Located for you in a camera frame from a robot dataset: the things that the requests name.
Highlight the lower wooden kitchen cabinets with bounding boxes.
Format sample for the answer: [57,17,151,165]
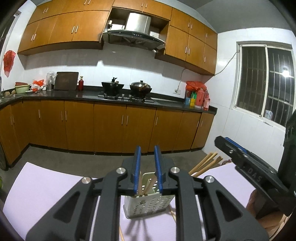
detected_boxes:
[1,100,214,165]

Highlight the black kitchen countertop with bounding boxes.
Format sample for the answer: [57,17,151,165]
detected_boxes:
[1,87,218,115]

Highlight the right hand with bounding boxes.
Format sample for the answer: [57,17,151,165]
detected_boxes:
[246,189,292,240]

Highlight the grey perforated utensil holder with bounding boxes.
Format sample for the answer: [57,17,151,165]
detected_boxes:
[123,172,175,219]

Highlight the chopsticks at table edge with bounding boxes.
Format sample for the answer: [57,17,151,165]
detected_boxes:
[189,152,223,177]

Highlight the window with bars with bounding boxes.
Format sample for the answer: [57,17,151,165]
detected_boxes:
[234,44,295,126]

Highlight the red packages on counter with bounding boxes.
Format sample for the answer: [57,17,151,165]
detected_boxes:
[185,81,210,110]

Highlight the black wok with lid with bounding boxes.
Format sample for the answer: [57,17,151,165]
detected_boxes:
[129,80,152,99]

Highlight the black wok left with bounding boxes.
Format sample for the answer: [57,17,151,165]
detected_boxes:
[101,77,124,96]

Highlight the red bottle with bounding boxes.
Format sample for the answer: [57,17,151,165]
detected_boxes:
[78,76,84,91]

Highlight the dark cutting board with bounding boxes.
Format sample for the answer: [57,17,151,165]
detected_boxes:
[54,72,79,91]

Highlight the green basin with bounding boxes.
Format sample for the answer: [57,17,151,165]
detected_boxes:
[15,82,30,94]

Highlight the steel range hood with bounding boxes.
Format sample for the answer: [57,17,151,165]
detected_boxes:
[103,9,169,51]

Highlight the upper wooden cabinets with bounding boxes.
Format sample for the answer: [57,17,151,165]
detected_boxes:
[18,1,218,76]

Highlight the red plastic bag on wall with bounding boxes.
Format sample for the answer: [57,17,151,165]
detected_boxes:
[3,50,16,78]

